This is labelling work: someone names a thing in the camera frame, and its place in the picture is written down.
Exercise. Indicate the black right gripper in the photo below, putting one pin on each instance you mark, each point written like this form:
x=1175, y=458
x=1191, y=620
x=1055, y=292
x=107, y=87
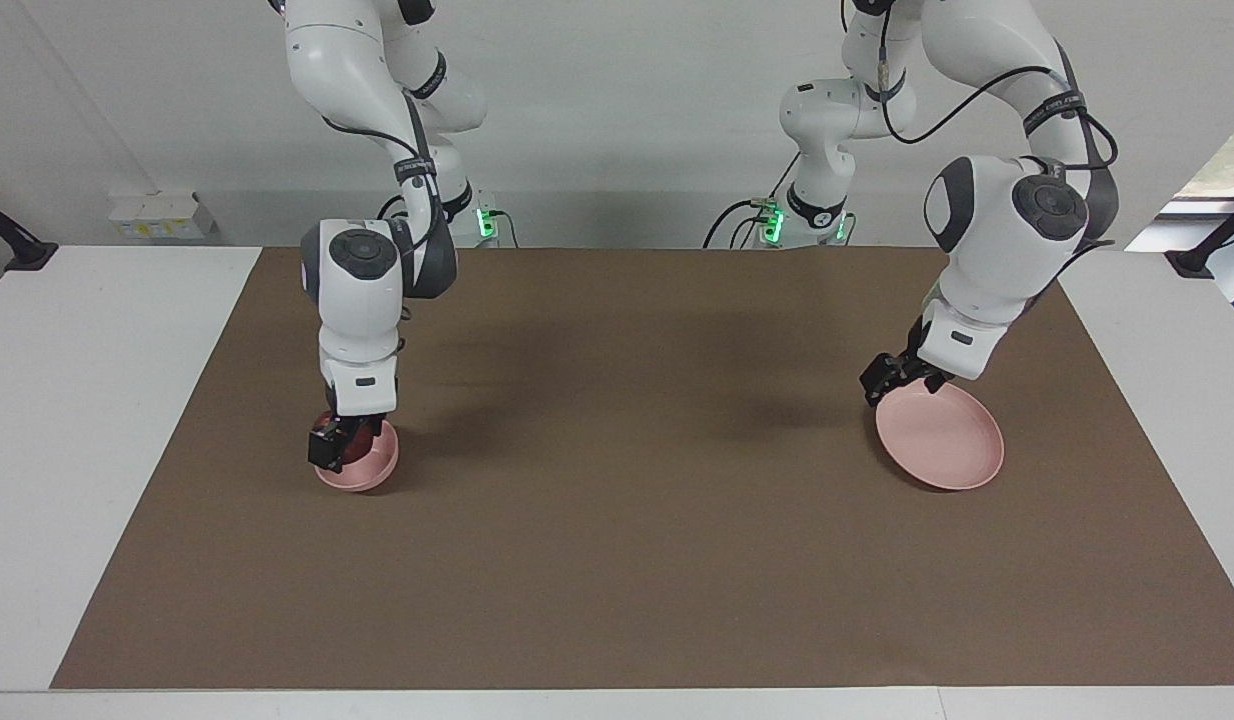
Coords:
x=362, y=425

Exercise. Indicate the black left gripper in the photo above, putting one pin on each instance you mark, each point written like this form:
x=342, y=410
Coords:
x=922, y=370

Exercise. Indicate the dark red apple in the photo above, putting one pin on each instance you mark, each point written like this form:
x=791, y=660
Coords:
x=363, y=452

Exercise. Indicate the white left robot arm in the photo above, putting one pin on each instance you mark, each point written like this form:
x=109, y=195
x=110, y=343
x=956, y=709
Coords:
x=987, y=260

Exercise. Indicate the pink bowl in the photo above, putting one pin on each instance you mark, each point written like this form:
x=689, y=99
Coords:
x=372, y=478

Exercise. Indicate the pink plate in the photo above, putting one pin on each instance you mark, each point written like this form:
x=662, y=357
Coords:
x=942, y=440

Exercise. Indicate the brown table mat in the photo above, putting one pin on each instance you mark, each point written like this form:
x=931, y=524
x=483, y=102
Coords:
x=627, y=550

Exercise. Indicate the white wall socket box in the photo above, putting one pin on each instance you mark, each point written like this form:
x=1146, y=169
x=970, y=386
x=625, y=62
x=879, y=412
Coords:
x=162, y=215

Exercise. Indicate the black clamp mount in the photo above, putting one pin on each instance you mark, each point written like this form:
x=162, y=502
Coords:
x=1202, y=255
x=22, y=250

